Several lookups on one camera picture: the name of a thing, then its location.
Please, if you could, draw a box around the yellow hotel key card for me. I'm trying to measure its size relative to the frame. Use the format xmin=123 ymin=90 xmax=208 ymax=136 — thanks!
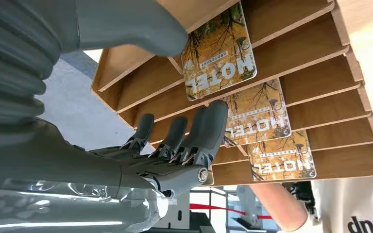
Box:
xmin=245 ymin=130 xmax=318 ymax=182
xmin=221 ymin=79 xmax=292 ymax=148
xmin=180 ymin=1 xmax=258 ymax=101

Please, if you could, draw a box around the tiered wooden card rack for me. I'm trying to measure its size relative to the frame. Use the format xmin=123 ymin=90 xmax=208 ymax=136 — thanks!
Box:
xmin=91 ymin=0 xmax=373 ymax=187

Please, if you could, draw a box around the person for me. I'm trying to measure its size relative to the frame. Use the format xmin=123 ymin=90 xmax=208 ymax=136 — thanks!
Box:
xmin=278 ymin=143 xmax=373 ymax=233

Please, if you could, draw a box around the ribbed grey right arm sleeve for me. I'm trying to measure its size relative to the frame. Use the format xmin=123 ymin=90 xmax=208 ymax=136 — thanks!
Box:
xmin=0 ymin=0 xmax=79 ymax=128

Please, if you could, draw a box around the grey cabinet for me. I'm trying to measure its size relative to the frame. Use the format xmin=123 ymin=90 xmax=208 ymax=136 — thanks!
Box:
xmin=154 ymin=192 xmax=191 ymax=231

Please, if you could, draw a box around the red barrier tape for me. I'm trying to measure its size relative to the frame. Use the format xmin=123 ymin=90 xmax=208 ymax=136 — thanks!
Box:
xmin=189 ymin=203 xmax=273 ymax=220

